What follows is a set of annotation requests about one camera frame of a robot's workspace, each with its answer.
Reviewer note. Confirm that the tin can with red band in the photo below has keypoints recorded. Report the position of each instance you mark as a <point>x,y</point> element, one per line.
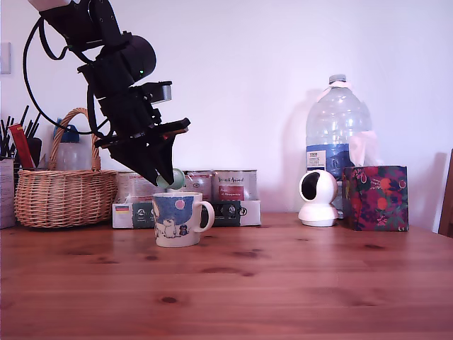
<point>136,193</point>

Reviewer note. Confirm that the tin can with black logo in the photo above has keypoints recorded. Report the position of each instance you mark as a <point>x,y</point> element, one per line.
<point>196,182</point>

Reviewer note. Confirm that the cartoon print ceramic mug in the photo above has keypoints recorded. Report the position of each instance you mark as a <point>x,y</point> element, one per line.
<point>173,219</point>

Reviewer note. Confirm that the clear bottle with blue cap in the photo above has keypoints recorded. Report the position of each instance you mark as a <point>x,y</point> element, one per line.
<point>72,156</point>

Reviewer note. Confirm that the tin can with red label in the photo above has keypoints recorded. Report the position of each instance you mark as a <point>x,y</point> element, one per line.
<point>233,184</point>

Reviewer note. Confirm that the black stick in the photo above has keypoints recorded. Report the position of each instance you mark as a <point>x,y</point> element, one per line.
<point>35,125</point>
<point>24,115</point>
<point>10,131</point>

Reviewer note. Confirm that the black container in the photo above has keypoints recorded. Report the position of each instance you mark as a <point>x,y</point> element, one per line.
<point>35,152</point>

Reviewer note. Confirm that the cardboard can tray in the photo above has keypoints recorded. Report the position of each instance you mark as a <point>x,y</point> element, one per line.
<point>247,214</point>

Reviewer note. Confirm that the slim red box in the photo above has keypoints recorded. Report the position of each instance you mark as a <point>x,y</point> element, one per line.
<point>24,148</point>

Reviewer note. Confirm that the large clear water bottle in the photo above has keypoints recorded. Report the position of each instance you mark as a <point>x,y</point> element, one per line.
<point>336,124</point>

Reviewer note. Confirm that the pale tissue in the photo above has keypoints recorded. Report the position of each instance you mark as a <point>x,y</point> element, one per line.
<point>361,148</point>

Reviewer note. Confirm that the floral tissue box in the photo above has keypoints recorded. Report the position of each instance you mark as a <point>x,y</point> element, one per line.
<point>378,202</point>

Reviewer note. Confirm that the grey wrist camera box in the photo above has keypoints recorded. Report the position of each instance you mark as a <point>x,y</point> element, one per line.
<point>164,92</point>

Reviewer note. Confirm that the white wall plate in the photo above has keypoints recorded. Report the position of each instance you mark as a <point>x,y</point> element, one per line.
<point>5,58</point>

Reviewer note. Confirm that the small white round camera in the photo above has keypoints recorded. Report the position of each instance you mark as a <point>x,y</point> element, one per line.
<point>322,212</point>

